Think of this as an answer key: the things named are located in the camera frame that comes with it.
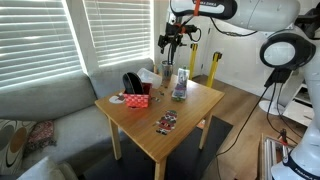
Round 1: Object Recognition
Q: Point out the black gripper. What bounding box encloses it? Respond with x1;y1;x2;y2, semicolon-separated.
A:
157;22;188;55

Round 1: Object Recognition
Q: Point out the white door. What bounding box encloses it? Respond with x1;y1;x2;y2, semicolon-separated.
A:
173;14;216;80

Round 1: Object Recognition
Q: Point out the narrow white window blind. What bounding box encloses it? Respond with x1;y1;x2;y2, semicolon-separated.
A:
82;0;153;67

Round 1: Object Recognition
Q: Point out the black round plate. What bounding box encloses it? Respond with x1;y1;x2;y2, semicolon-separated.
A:
121;71;145;96

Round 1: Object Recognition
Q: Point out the red woven basket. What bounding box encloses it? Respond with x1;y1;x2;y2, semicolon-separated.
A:
122;82;153;109

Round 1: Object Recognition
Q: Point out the round santa coaster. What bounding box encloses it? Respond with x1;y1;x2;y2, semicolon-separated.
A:
108;93;127;105

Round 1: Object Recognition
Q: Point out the light wooden square table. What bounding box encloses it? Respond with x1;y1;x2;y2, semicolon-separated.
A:
94;73;226;180

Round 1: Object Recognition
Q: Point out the flat santa figure decoration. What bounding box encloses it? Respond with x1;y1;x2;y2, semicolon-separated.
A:
154;109;180;136

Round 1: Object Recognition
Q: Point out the black floor rug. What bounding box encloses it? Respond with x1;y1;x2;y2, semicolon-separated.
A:
83;114;234;180

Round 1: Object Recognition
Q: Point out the grey sofa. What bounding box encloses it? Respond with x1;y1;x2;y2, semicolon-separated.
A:
0;57;156;180

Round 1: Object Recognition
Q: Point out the white round stand base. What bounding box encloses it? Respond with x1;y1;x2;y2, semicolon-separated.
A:
258;99;285;117

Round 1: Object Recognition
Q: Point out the wide white window blind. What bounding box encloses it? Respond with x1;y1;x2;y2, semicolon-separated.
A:
0;0;83;90

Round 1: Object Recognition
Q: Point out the grey hanging jacket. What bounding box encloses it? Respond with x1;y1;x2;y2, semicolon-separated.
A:
294;6;320;40

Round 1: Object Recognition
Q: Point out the white shelf unit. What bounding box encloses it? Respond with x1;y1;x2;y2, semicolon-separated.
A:
283;83;316;127

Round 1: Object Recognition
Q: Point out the red floral cushion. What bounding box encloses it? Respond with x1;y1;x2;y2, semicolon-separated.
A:
23;119;58;158

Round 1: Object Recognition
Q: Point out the metal rack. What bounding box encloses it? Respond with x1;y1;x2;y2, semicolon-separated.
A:
258;132;295;180

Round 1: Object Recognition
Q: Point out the plain white cushion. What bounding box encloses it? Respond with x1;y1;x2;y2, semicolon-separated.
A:
16;156;80;180

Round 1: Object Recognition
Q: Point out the beige circle pattern cushion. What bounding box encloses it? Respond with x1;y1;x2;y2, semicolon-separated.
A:
0;118;38;176

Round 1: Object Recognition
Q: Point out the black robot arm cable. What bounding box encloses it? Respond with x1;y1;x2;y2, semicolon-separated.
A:
167;15;258;66

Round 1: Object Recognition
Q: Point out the wrist camera orange mount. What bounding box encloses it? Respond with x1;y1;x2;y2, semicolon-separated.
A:
175;22;200;43

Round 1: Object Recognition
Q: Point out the yellow barrier post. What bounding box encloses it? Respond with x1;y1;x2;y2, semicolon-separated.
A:
188;41;200;81
205;51;224;89

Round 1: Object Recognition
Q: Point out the black floor cable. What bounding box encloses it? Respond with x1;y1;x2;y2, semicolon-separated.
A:
214;69;301;159

